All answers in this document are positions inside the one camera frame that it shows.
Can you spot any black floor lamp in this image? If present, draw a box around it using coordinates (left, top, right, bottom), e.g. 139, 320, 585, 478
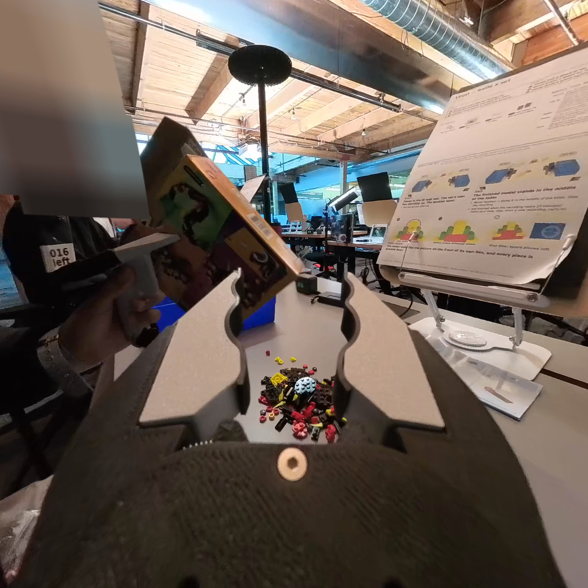
228, 45, 293, 226

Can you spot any pile of toy bricks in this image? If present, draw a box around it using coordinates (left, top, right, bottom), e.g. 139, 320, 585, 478
257, 350, 348, 444

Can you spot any person's left hand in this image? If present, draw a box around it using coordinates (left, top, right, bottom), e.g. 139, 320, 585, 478
59, 266, 162, 364

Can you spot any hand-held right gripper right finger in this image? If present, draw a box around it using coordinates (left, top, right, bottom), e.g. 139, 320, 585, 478
333, 272, 446, 443

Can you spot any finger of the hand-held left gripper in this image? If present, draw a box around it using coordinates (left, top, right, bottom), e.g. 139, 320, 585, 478
112, 232, 181, 259

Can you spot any open light blue booklet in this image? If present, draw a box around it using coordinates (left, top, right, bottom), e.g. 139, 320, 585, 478
439, 349, 544, 420

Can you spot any blue plastic bin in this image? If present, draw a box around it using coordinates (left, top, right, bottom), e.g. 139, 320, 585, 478
154, 296, 276, 332

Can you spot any task sheet on stand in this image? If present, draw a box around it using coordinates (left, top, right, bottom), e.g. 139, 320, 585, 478
377, 48, 588, 382

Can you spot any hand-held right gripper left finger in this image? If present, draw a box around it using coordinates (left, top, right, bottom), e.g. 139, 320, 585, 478
139, 269, 249, 442

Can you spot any studio light panel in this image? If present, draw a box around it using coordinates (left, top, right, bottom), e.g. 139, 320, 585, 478
327, 189, 360, 216

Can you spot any silver ventilation duct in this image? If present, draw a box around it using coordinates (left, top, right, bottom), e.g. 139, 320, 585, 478
360, 0, 511, 79

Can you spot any yellow cardboard toy box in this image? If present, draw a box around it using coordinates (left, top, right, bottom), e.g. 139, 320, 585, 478
140, 117, 305, 319

